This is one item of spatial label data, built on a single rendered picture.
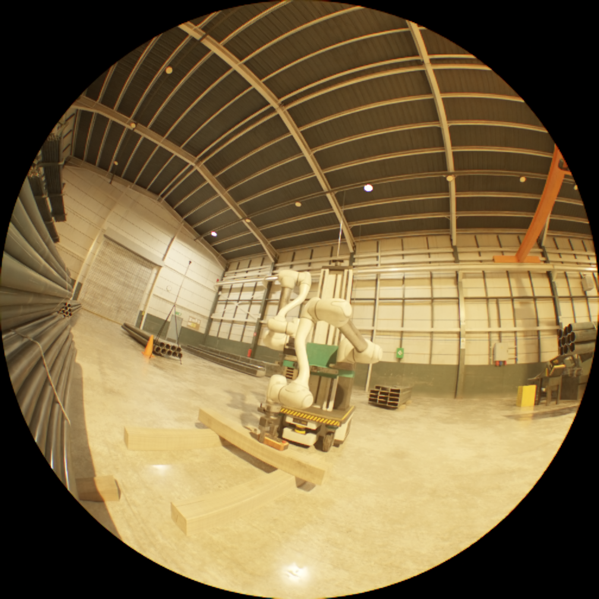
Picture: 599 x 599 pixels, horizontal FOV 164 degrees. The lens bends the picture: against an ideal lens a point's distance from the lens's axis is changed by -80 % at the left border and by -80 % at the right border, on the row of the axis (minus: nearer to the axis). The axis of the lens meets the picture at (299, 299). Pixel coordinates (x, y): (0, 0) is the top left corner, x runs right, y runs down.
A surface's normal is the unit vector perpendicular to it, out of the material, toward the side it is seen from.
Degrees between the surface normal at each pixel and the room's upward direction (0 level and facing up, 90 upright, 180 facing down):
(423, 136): 170
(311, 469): 90
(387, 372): 90
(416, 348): 90
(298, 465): 90
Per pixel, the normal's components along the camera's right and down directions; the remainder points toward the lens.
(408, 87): -0.27, 0.86
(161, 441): 0.84, -0.01
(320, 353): -0.35, -0.36
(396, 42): -0.10, 0.98
